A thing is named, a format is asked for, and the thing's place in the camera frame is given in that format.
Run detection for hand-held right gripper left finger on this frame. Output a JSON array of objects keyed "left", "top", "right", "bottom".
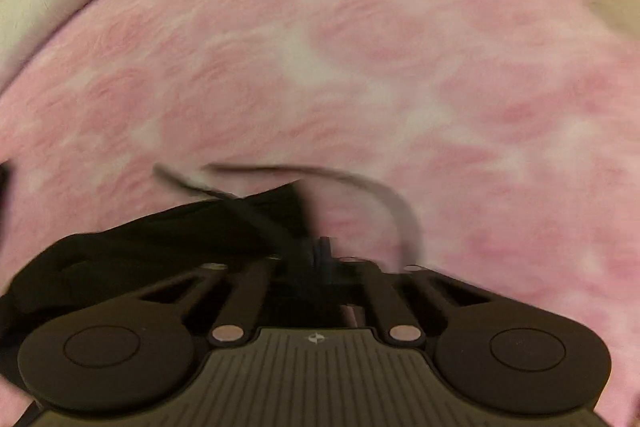
[{"left": 125, "top": 238, "right": 324, "bottom": 347}]

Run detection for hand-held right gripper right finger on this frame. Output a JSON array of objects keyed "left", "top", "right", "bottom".
[{"left": 324, "top": 238, "right": 498, "bottom": 348}]

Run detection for black pants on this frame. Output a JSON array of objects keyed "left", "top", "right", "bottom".
[{"left": 0, "top": 163, "right": 427, "bottom": 358}]

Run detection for pink floral blanket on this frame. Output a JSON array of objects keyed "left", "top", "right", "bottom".
[{"left": 0, "top": 0, "right": 640, "bottom": 427}]

